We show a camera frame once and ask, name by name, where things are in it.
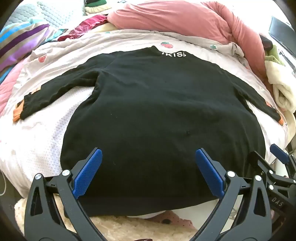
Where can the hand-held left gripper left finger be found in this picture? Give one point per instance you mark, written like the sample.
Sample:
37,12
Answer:
89,169

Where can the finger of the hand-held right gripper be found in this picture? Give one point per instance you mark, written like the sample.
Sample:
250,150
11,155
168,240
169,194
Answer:
279,151
262,163

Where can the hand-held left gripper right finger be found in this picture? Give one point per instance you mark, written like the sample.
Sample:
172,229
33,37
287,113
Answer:
209,169

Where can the black long-sleeve sweater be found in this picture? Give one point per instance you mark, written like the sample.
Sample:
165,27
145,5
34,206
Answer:
150,104

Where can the stack of folded clothes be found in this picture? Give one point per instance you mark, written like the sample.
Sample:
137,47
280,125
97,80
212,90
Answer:
97,7

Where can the strawberry print duvet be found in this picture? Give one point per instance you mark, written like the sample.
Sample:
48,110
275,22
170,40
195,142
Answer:
46,139

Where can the cream fluffy rug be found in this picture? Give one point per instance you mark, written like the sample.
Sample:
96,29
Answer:
120,228

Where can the cream fleece blanket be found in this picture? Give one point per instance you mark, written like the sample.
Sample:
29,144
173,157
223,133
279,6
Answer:
282,83

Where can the green cloth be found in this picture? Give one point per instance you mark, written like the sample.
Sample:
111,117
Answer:
275,55

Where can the pink quilted blanket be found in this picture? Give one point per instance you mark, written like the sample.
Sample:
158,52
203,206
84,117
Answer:
8,90

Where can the black monitor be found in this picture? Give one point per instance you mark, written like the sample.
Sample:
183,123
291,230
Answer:
283,34

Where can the dark red cloth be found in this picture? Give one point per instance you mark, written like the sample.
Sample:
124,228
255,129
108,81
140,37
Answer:
85,26

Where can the pale yellow sheet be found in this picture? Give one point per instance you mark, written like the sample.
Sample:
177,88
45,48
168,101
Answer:
108,27

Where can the striped colourful pillow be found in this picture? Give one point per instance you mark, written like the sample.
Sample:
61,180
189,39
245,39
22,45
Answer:
18,39

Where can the pink comforter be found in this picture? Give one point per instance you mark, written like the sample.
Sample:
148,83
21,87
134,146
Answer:
173,18

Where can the light blue quilted pillow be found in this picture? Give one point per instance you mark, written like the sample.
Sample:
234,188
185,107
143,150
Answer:
53,11

